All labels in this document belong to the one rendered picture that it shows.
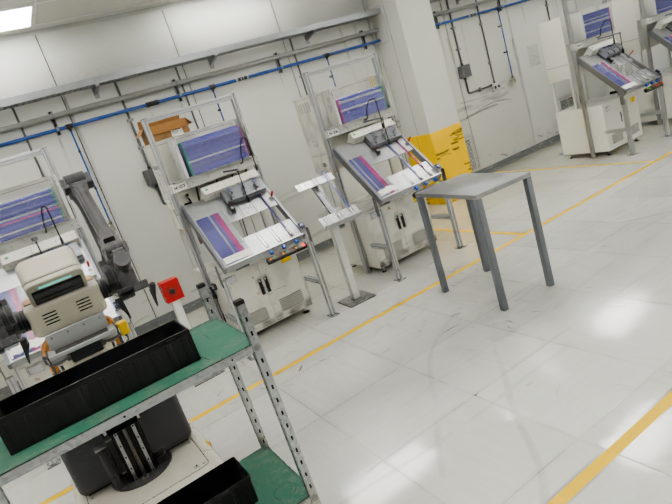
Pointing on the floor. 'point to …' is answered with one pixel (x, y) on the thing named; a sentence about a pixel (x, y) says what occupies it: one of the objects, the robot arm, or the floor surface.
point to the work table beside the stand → (470, 186)
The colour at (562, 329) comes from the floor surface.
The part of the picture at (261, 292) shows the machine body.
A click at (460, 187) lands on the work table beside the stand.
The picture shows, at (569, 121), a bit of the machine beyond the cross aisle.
